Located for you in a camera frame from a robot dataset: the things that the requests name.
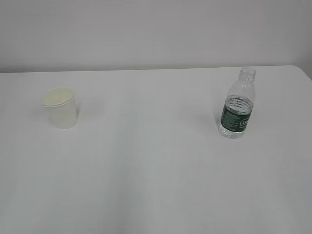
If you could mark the white paper cup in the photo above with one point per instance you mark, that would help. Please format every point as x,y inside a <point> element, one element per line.
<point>59,104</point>

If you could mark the clear plastic water bottle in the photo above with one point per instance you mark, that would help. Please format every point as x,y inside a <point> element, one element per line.
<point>238,105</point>

